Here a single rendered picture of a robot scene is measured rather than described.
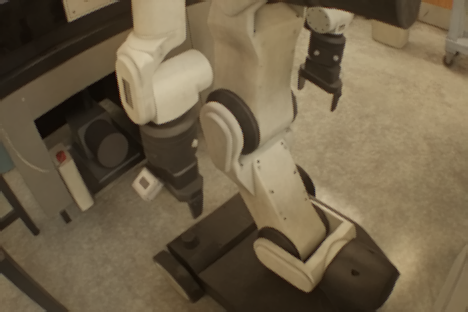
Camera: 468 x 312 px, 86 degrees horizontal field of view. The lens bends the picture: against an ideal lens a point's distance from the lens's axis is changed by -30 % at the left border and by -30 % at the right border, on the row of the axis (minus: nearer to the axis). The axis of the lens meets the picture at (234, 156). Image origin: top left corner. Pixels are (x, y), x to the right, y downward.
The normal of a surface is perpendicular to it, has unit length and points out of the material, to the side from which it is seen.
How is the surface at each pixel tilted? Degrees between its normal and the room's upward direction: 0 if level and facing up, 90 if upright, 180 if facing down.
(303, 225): 46
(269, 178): 60
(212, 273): 0
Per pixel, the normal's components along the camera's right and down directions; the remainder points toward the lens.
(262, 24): 0.31, -0.38
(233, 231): -0.11, -0.76
